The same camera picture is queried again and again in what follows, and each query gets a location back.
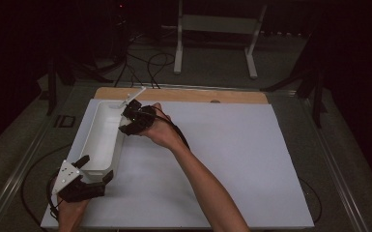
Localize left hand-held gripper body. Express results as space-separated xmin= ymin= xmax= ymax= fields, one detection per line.
xmin=51 ymin=159 xmax=107 ymax=204

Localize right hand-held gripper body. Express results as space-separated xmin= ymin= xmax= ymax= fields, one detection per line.
xmin=108 ymin=86 xmax=157 ymax=131

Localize white plastic bin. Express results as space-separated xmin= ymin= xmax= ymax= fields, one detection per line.
xmin=76 ymin=100 xmax=129 ymax=182

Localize person's right hand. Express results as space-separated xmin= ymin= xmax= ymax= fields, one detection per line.
xmin=139 ymin=101 xmax=188 ymax=153

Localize person's left hand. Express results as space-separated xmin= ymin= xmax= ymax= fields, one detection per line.
xmin=56 ymin=194 xmax=91 ymax=232

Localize black square floor plate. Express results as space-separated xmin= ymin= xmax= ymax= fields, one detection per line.
xmin=53 ymin=114 xmax=77 ymax=130

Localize wooden table board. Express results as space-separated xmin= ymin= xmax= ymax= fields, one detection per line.
xmin=93 ymin=86 xmax=270 ymax=105

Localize black tripod stand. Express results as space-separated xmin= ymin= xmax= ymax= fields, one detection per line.
xmin=260 ymin=66 xmax=329 ymax=130
xmin=45 ymin=47 xmax=114 ymax=117

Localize white table mat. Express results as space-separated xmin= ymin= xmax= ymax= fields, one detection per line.
xmin=40 ymin=98 xmax=315 ymax=231

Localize white metal stand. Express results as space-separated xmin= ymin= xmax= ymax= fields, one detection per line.
xmin=160 ymin=0 xmax=269 ymax=80

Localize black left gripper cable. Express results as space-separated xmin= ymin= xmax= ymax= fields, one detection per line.
xmin=19 ymin=142 xmax=73 ymax=228

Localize black floor cables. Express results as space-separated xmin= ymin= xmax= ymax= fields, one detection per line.
xmin=113 ymin=50 xmax=177 ymax=90

